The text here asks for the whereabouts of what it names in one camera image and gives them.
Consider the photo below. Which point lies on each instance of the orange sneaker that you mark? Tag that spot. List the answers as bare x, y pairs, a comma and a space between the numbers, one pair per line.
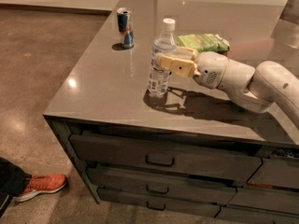
43, 184

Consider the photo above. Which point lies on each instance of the grey drawer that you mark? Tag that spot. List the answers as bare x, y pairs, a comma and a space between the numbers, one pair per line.
271, 200
249, 217
159, 203
168, 186
167, 157
280, 173

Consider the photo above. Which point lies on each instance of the grey top left drawer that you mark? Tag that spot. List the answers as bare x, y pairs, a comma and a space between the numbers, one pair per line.
167, 157

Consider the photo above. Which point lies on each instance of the grey bottom right drawer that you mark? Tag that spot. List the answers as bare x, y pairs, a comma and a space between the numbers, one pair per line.
249, 217

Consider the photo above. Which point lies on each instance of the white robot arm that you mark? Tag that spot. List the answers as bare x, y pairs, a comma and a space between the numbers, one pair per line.
253, 88

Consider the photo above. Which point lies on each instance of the grey middle right drawer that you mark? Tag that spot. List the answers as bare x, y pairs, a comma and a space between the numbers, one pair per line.
271, 200

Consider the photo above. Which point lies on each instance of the green snack packet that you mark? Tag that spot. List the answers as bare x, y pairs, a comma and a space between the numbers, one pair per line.
204, 42

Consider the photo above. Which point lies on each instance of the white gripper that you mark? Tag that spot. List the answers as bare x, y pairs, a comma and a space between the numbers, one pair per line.
209, 69

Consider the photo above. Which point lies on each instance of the black trouser leg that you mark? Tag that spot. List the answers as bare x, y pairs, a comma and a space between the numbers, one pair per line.
13, 180

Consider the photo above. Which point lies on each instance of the clear plastic water bottle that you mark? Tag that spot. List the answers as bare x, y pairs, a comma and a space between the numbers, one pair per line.
164, 43

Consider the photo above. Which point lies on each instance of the grey bottom left drawer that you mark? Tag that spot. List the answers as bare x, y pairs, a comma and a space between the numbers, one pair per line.
159, 203

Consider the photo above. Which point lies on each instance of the blue silver drink can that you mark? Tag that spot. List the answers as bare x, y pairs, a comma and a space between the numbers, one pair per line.
125, 26

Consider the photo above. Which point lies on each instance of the grey middle left drawer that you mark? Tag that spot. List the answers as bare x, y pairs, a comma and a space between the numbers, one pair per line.
168, 186

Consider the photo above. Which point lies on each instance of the grey top right drawer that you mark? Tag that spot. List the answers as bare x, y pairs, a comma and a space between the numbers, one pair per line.
280, 173

